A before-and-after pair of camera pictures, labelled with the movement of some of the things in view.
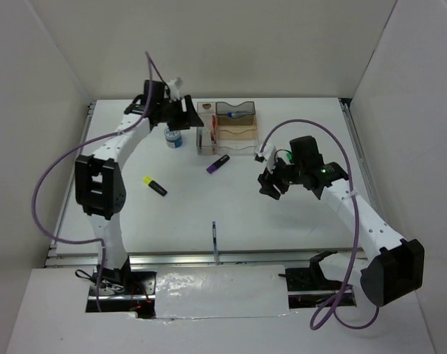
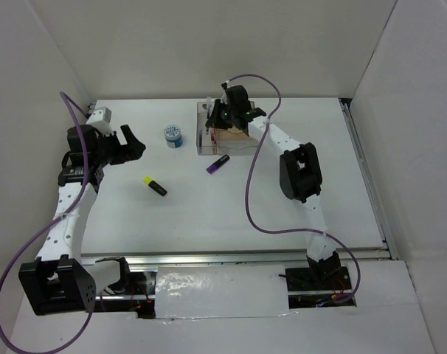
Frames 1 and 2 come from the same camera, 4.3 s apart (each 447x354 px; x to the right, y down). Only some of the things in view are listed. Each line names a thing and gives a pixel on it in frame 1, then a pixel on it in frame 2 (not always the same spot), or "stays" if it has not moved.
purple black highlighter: (212, 168) stays
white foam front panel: (220, 291) stays
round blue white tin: (173, 138) stays
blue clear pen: (215, 248) to (209, 105)
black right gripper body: (282, 175) to (223, 115)
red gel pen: (213, 138) stays
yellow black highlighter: (154, 185) stays
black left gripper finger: (195, 119) to (133, 150)
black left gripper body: (172, 114) to (104, 154)
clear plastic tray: (237, 147) stays
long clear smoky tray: (206, 135) stays
